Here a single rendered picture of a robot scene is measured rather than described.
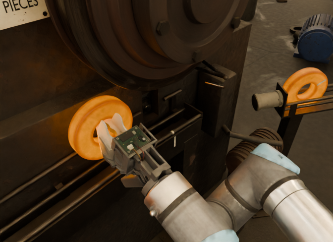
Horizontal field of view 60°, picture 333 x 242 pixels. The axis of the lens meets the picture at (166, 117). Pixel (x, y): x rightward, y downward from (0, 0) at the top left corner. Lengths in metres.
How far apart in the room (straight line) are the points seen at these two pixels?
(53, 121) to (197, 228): 0.38
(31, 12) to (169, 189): 0.41
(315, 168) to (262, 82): 0.89
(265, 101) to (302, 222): 0.57
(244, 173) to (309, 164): 1.29
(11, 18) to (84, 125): 0.24
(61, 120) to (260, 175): 0.44
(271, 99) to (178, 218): 0.64
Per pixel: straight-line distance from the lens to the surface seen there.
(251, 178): 0.59
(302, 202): 0.55
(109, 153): 0.61
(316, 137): 2.07
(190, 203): 0.52
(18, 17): 0.61
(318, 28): 2.72
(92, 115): 0.62
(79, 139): 0.64
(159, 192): 0.53
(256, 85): 2.41
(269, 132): 1.15
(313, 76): 1.07
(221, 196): 0.62
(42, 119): 0.67
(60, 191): 0.77
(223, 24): 0.64
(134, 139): 0.56
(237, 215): 0.62
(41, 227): 0.72
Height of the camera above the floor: 1.27
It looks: 40 degrees down
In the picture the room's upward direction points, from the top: straight up
